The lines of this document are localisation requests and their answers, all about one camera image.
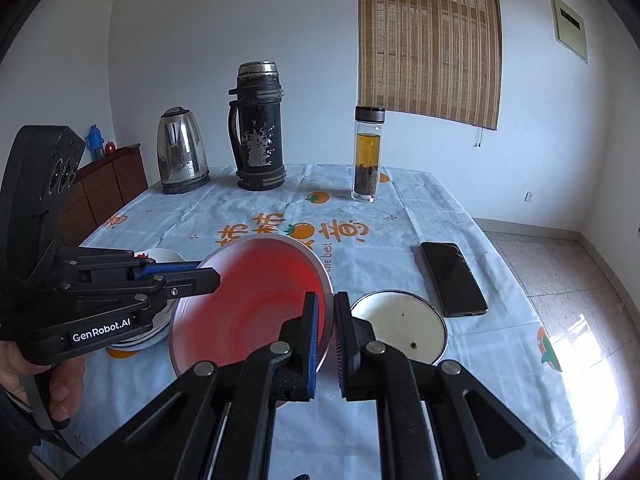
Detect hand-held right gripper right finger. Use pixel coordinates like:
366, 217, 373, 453
333, 291, 583, 480

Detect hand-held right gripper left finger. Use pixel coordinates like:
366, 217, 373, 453
62, 292, 319, 480

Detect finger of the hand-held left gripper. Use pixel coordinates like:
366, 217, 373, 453
50, 247, 201, 281
57, 267, 221, 313

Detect small red flower plate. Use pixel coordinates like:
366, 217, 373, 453
134, 247, 187, 265

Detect red plastic bowl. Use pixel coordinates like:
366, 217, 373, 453
168, 238, 334, 409

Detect large pink floral plate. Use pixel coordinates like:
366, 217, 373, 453
107, 300, 173, 352

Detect person's left hand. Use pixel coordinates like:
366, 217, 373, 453
0, 342, 86, 423

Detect white enamel dish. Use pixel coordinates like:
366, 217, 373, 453
348, 290, 448, 367

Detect brown wooden cabinet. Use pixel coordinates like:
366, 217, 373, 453
57, 143, 149, 248

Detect blue thermos bottle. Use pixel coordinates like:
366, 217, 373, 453
87, 124, 105, 162

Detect stainless steel electric kettle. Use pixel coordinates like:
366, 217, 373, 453
156, 106, 211, 196

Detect black smartphone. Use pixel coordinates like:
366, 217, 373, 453
420, 241, 489, 318

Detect worn black thermos flask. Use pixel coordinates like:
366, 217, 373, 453
228, 61, 287, 192

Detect glass tea bottle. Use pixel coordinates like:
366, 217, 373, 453
351, 106, 387, 204

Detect bamboo window blind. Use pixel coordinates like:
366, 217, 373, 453
356, 0, 501, 131

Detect pale green wall panel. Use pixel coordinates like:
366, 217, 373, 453
548, 0, 589, 64

